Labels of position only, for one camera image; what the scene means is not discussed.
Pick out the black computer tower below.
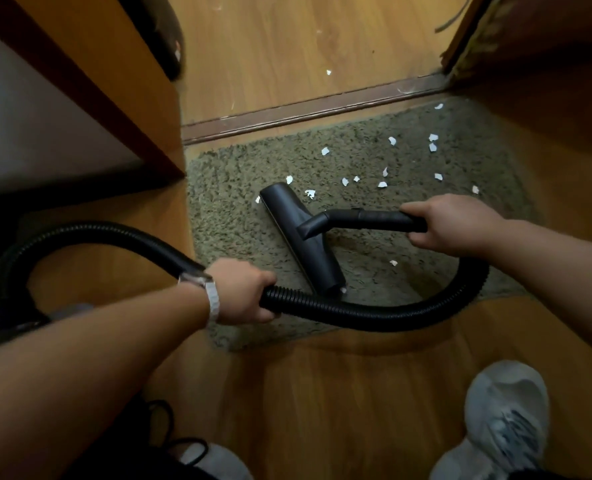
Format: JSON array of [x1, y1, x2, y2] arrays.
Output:
[[115, 0, 185, 81]]

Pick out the black trousers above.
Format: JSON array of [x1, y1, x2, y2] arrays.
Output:
[[508, 469, 576, 480]]

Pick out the person's left forearm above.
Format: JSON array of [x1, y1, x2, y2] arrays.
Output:
[[0, 283, 211, 480]]

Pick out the white wrist watch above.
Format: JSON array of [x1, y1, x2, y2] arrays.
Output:
[[177, 271, 221, 325]]

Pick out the grey-green shaggy door mat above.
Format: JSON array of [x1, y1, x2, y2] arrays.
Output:
[[185, 97, 542, 351]]

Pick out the orange wooden door frame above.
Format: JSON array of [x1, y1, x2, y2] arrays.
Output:
[[0, 0, 187, 178]]

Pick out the person's right forearm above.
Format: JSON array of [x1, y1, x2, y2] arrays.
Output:
[[485, 218, 592, 365]]

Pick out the grey floor cable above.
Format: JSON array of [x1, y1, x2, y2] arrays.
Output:
[[434, 0, 476, 35]]

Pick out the white paper scraps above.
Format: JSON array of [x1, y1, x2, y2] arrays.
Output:
[[253, 102, 480, 295]]

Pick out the metal door threshold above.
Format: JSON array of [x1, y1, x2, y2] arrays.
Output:
[[181, 72, 449, 145]]

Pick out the black vacuum hose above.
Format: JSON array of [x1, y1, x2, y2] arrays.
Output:
[[0, 182, 490, 480]]

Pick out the person's left hand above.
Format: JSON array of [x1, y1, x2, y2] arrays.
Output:
[[205, 258, 279, 325]]

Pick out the dark wooden door gold pattern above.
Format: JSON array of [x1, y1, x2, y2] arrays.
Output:
[[440, 0, 592, 88]]

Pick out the person's right hand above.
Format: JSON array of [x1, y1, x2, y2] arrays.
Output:
[[399, 193, 506, 258]]

